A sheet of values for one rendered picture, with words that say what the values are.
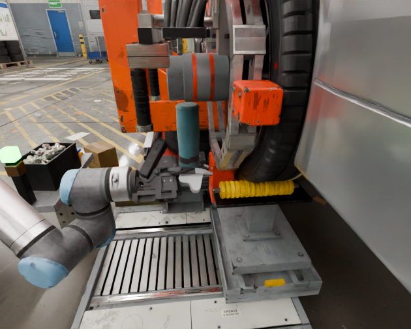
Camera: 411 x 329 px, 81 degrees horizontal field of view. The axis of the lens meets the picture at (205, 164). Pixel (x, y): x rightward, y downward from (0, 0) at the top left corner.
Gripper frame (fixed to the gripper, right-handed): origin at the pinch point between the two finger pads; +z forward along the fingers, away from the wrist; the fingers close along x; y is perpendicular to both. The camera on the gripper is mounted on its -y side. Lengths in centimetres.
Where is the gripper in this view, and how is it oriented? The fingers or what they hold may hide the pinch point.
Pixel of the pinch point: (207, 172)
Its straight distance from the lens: 65.4
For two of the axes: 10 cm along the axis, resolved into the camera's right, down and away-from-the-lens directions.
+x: 0.7, -2.9, -9.5
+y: 0.7, 9.6, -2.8
